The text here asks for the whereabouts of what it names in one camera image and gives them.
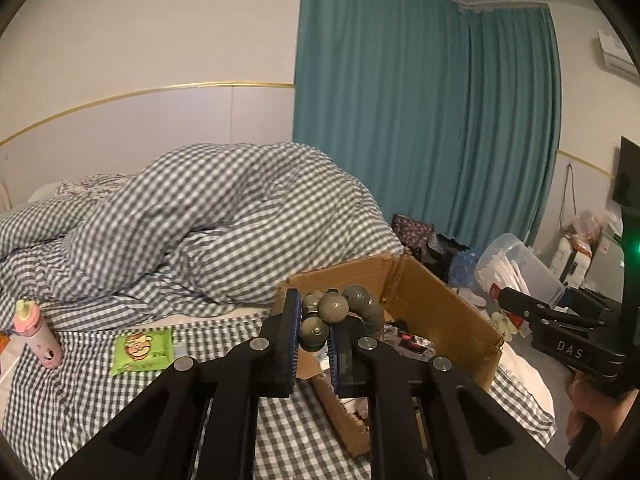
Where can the brown cardboard box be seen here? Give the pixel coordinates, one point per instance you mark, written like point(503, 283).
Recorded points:
point(450, 310)

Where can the white air conditioner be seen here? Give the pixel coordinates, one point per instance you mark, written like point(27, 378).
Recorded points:
point(617, 50)

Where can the floral patterned cloth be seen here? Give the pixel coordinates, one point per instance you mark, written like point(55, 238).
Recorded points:
point(90, 185)

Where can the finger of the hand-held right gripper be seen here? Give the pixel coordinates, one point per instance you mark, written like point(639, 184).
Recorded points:
point(530, 307)

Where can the grey checked bed sheet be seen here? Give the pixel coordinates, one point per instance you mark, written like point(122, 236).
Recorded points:
point(75, 410)

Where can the grey checked duvet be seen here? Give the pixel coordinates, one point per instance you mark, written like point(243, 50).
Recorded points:
point(225, 220)

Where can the blue plastic bag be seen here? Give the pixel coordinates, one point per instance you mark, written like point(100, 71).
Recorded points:
point(465, 267)

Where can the white appliance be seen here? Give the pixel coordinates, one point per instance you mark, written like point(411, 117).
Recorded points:
point(565, 260)

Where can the dark floral bag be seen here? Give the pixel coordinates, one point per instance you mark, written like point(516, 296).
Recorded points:
point(412, 232)

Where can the green snack bag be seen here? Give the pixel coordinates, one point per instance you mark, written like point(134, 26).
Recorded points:
point(142, 352)

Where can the person's right hand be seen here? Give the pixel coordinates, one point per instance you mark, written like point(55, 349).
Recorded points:
point(580, 400)

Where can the black wall television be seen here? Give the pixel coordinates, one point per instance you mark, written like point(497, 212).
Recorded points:
point(631, 170)

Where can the clear cotton swab container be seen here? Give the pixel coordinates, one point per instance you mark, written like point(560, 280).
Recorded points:
point(520, 270)

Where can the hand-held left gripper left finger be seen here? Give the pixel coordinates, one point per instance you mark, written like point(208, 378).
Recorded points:
point(292, 340)

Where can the pink water bottle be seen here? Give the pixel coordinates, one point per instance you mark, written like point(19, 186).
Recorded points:
point(42, 345)

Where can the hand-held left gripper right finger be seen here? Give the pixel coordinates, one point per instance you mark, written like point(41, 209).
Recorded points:
point(336, 360)

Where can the teal curtain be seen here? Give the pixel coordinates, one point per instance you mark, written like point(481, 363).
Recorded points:
point(400, 110)

